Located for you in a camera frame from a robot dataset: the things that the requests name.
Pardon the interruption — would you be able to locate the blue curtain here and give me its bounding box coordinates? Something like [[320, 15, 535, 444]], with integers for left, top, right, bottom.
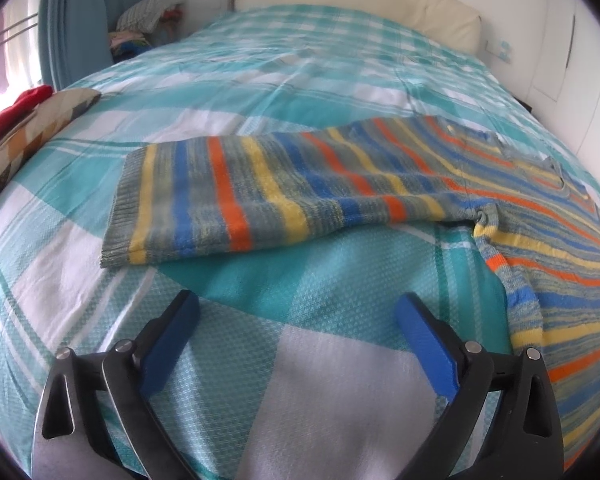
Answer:
[[37, 0, 163, 93]]

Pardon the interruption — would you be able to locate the striped knitted sweater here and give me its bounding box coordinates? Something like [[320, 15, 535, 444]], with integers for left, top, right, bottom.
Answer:
[[100, 115, 600, 463]]

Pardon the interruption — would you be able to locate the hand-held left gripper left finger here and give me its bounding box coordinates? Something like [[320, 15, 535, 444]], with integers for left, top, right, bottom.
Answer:
[[31, 290, 201, 480]]

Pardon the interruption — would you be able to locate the brown patterned pillow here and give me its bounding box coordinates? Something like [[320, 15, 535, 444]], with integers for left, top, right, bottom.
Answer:
[[0, 87, 102, 216]]

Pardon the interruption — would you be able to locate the window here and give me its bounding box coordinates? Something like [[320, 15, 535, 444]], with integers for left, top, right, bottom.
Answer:
[[0, 0, 45, 126]]

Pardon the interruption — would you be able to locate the teal plaid bedspread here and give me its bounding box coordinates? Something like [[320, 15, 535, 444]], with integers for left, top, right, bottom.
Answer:
[[0, 4, 600, 480]]

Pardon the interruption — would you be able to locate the red cloth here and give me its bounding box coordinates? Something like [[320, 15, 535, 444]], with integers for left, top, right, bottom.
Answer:
[[0, 85, 54, 161]]

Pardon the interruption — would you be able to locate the wall socket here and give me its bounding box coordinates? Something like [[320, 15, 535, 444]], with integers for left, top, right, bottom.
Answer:
[[485, 39, 513, 63]]

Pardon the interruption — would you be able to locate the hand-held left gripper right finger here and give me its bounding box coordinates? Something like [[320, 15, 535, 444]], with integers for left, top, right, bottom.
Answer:
[[396, 292, 566, 480]]

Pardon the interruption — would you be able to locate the pile of folded clothes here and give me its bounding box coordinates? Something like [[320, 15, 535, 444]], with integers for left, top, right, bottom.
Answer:
[[107, 0, 188, 63]]

